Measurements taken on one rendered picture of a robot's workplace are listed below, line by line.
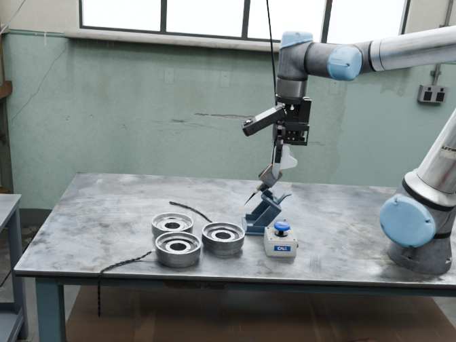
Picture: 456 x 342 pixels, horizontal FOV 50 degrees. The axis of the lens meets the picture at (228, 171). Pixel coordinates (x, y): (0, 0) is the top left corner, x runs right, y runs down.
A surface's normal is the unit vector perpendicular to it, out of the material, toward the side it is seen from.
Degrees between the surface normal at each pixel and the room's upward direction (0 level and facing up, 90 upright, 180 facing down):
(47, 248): 0
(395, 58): 110
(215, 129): 90
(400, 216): 97
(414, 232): 97
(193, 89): 90
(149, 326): 0
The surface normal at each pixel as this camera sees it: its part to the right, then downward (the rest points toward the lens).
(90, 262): 0.07, -0.94
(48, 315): 0.06, 0.35
